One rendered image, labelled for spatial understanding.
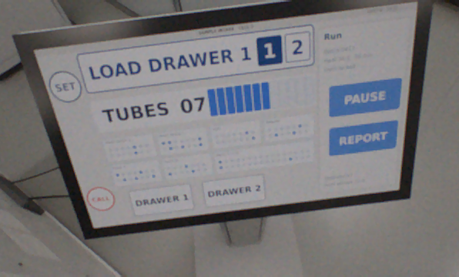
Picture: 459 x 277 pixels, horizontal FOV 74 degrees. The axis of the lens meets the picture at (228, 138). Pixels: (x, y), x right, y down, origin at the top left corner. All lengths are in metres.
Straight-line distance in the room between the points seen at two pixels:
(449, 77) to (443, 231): 0.91
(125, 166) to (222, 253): 1.01
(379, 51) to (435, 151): 1.44
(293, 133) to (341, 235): 1.12
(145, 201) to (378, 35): 0.39
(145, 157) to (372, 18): 0.35
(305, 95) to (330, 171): 0.13
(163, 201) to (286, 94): 0.24
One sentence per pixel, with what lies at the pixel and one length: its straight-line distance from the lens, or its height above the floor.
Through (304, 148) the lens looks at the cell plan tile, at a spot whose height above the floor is 1.05.
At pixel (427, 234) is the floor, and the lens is 1.68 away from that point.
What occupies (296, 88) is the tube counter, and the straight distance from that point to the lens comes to 0.42.
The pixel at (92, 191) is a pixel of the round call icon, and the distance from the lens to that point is 0.50.
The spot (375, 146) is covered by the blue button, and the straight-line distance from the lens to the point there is 0.49.
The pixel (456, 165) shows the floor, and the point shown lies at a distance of 1.87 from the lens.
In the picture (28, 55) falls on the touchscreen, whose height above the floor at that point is 1.18.
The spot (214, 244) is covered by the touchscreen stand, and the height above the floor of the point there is 0.04.
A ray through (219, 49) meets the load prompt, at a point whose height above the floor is 1.16.
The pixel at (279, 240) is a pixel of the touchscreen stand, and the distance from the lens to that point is 1.44.
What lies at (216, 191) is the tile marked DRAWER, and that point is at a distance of 0.47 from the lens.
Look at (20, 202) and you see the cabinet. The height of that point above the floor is 0.34.
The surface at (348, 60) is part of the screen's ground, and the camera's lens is 0.44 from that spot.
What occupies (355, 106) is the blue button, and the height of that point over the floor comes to 1.09.
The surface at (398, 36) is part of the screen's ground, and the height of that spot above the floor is 1.15.
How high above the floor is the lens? 1.45
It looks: 61 degrees down
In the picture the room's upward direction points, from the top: 7 degrees counter-clockwise
